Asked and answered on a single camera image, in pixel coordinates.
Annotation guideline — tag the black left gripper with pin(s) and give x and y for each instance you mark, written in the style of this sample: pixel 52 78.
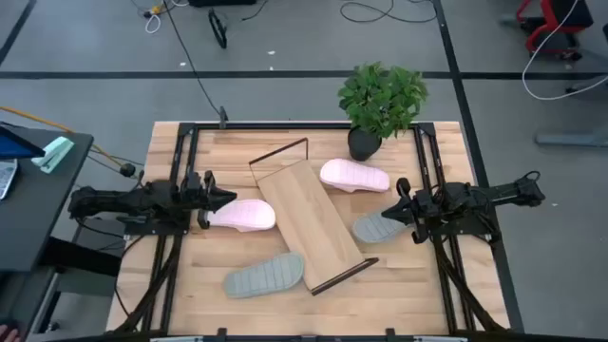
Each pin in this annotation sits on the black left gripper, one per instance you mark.
pixel 195 195

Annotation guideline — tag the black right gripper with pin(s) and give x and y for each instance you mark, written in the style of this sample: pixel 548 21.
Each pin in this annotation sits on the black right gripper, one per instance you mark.
pixel 420 206

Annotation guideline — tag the grey rubber slide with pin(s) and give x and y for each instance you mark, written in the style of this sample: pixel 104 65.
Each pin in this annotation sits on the grey rubber slide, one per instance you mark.
pixel 263 276
pixel 375 229

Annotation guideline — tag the pink rubber slide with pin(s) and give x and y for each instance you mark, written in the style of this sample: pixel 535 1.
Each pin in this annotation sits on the pink rubber slide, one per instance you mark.
pixel 247 214
pixel 354 175

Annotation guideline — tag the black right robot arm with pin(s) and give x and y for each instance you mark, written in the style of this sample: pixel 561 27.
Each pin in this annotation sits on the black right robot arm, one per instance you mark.
pixel 499 192

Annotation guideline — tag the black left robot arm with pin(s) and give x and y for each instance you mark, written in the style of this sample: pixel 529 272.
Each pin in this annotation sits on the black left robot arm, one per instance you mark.
pixel 119 199

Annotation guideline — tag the black plant pot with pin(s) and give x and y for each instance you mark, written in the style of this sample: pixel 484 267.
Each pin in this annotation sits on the black plant pot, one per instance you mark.
pixel 362 145

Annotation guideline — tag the green leafy plant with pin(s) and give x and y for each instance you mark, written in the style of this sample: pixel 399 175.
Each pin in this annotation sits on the green leafy plant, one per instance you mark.
pixel 380 100

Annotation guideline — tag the black control box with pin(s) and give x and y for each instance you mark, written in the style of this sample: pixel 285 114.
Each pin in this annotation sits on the black control box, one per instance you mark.
pixel 102 233

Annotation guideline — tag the black floor stand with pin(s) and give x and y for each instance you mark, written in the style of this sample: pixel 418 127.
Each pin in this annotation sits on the black floor stand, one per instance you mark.
pixel 218 31

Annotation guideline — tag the mint green stapler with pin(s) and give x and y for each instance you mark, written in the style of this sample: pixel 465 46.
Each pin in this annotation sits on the mint green stapler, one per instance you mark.
pixel 54 153

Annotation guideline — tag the black side desk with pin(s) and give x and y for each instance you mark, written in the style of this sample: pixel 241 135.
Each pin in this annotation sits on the black side desk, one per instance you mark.
pixel 38 204

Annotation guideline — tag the grey desk foot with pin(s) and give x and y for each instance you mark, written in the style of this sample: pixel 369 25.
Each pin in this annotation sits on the grey desk foot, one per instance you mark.
pixel 570 139

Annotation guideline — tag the yellow power plug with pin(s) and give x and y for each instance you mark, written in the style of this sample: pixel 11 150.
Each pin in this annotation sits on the yellow power plug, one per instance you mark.
pixel 156 9

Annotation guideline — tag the dark tablet screen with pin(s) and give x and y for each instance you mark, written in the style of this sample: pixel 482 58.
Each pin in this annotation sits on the dark tablet screen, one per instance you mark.
pixel 14 147

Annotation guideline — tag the white keyboard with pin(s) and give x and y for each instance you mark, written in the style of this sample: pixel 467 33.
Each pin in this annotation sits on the white keyboard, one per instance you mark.
pixel 7 176

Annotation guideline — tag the red and black chair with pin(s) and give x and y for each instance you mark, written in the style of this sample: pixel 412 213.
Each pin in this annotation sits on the red and black chair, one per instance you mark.
pixel 551 19

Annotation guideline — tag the person's hand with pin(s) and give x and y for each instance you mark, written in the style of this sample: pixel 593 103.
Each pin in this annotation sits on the person's hand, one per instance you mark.
pixel 7 333

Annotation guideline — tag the wooden shelf with black frame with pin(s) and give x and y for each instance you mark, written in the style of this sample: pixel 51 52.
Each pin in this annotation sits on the wooden shelf with black frame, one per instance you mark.
pixel 309 223

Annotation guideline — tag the black metal rig frame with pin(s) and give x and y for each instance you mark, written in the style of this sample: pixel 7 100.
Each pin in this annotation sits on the black metal rig frame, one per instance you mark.
pixel 285 126

